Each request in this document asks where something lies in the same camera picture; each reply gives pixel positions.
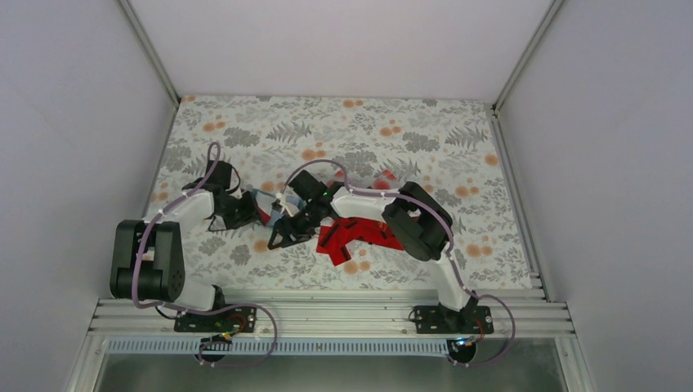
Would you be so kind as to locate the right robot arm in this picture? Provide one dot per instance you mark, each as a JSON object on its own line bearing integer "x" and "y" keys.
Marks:
{"x": 407, "y": 219}

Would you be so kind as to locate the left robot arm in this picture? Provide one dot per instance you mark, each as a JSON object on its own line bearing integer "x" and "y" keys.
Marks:
{"x": 148, "y": 263}

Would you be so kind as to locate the grey slotted cable duct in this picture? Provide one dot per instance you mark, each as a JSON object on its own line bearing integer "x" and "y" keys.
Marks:
{"x": 284, "y": 346}

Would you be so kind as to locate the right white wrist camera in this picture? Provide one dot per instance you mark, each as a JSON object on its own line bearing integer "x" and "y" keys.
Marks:
{"x": 281, "y": 205}

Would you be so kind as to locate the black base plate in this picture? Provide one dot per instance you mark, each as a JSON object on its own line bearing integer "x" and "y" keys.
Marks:
{"x": 436, "y": 319}
{"x": 240, "y": 319}

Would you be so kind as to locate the red card front bottom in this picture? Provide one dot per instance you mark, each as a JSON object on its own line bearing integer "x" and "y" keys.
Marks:
{"x": 338, "y": 254}

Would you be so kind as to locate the white red-circle card right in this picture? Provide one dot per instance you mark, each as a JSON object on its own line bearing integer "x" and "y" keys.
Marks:
{"x": 386, "y": 180}

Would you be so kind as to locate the aluminium rail frame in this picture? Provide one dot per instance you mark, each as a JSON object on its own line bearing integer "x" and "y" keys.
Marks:
{"x": 350, "y": 314}

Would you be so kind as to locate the floral table mat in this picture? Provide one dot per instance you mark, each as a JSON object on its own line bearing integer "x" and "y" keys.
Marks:
{"x": 445, "y": 146}

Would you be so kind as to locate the pile of red cards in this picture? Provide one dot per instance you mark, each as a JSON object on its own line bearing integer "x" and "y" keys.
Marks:
{"x": 345, "y": 230}

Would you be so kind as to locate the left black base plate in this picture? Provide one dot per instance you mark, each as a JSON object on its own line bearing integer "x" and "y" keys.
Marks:
{"x": 240, "y": 319}

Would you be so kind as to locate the red card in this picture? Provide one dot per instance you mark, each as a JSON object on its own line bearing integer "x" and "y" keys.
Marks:
{"x": 338, "y": 254}
{"x": 264, "y": 217}

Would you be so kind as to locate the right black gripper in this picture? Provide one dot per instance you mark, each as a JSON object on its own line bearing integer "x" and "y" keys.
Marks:
{"x": 288, "y": 239}

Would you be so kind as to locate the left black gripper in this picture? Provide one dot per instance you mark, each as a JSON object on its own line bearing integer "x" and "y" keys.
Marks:
{"x": 250, "y": 215}

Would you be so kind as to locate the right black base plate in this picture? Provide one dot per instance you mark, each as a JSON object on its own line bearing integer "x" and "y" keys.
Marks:
{"x": 436, "y": 319}

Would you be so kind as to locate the teal card holder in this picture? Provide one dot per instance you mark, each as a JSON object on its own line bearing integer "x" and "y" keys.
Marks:
{"x": 272, "y": 207}

